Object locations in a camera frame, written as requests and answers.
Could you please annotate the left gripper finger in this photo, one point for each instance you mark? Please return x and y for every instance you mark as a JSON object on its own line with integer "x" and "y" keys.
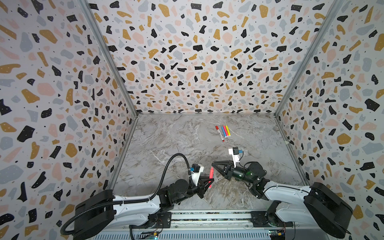
{"x": 205, "y": 180}
{"x": 203, "y": 187}

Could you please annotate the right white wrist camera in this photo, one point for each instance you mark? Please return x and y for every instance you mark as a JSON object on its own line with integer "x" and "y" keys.
{"x": 235, "y": 152}

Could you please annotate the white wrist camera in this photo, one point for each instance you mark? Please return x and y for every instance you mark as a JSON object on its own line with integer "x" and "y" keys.
{"x": 235, "y": 152}
{"x": 195, "y": 172}

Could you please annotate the red pink marker pen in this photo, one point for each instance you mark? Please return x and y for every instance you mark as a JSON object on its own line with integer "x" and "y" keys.
{"x": 211, "y": 176}

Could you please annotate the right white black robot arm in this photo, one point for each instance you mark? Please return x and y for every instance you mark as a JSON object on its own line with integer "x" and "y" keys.
{"x": 314, "y": 205}

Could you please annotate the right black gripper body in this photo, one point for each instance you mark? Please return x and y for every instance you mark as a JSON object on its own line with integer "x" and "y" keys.
{"x": 229, "y": 170}

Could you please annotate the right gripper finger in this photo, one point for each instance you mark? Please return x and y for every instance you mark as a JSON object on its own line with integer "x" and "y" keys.
{"x": 222, "y": 164}
{"x": 223, "y": 172}

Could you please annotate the thin white red pen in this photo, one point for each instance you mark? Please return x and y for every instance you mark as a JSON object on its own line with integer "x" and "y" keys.
{"x": 220, "y": 134}

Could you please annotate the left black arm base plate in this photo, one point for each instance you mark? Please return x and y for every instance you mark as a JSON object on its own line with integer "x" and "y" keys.
{"x": 159, "y": 220}

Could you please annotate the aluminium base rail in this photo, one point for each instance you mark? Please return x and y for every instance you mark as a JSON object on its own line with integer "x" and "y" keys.
{"x": 215, "y": 225}

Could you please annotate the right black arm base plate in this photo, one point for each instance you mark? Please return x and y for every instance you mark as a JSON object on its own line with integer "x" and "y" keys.
{"x": 261, "y": 219}

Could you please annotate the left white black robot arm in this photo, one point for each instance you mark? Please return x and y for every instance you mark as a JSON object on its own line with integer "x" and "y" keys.
{"x": 106, "y": 210}

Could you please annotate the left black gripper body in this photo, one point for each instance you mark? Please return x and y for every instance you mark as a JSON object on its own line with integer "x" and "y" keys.
{"x": 194, "y": 190}

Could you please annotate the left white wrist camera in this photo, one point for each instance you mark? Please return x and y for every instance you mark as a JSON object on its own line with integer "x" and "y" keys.
{"x": 195, "y": 172}

